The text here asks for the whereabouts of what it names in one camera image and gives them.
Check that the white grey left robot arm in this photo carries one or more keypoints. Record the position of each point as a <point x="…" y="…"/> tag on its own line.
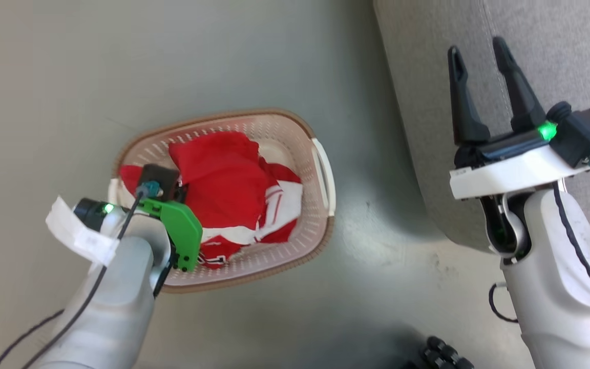
<point x="110" y="307"/>

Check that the red white sports jersey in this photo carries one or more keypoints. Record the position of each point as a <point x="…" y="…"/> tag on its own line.
<point x="223" y="179"/>

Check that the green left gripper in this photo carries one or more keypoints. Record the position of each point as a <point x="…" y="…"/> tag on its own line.
<point x="180" y="225"/>

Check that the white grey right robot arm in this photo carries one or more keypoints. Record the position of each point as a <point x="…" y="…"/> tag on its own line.
<point x="556" y="287"/>

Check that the white paper label tag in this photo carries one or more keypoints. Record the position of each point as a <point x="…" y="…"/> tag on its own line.
<point x="77" y="231"/>

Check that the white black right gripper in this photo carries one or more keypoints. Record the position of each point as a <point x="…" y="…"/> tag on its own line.
<point x="510" y="171"/>

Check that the grey fabric sofa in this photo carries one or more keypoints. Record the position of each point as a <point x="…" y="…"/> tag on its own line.
<point x="428" y="102"/>

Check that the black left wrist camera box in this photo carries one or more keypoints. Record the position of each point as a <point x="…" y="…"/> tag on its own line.
<point x="159" y="179"/>

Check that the beige perforated laundry basket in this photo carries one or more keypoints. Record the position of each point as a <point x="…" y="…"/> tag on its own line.
<point x="295" y="154"/>

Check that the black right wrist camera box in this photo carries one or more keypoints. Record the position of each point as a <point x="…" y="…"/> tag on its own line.
<point x="589" y="130"/>

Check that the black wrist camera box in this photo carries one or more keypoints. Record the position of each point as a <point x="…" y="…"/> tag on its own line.
<point x="159" y="179"/>
<point x="589" y="130"/>

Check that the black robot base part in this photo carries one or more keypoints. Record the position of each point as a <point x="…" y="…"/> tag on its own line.
<point x="443" y="353"/>

